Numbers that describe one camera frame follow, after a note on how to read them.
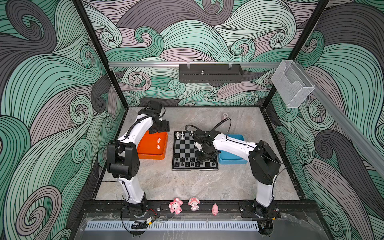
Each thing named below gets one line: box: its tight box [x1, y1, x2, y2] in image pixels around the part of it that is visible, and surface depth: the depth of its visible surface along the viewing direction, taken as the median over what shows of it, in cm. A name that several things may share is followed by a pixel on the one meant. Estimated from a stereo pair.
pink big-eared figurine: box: [168, 197, 183, 215], surface depth 73 cm
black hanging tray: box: [179, 64, 244, 83], surface depth 97 cm
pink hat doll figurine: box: [188, 196, 200, 212], surface depth 74 cm
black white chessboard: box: [171, 131, 219, 171], surface depth 91 cm
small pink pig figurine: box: [211, 203, 219, 216], surface depth 74 cm
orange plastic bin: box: [137, 130, 168, 160], surface depth 99 cm
